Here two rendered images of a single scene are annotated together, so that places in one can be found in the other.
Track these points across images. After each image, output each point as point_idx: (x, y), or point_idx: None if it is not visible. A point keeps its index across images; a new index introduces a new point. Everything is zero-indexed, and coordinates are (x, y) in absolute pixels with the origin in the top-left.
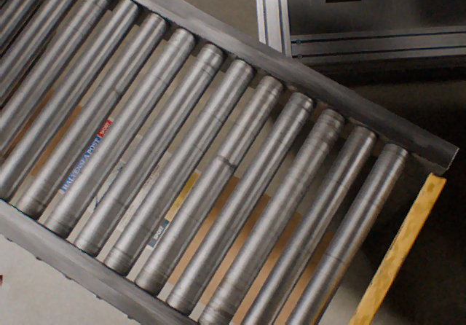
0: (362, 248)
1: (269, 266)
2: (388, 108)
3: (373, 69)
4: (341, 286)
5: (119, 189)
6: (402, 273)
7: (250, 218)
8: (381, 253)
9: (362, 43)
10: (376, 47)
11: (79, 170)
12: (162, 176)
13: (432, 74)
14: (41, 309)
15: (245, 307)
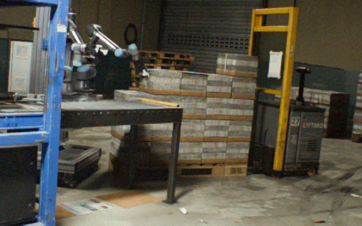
0: (136, 189)
1: (133, 197)
2: (94, 180)
3: (85, 164)
4: (146, 192)
5: (125, 105)
6: (146, 187)
7: (115, 197)
8: (139, 188)
9: (79, 156)
10: (82, 156)
11: (75, 210)
12: (125, 104)
13: (91, 168)
14: (125, 223)
15: (145, 201)
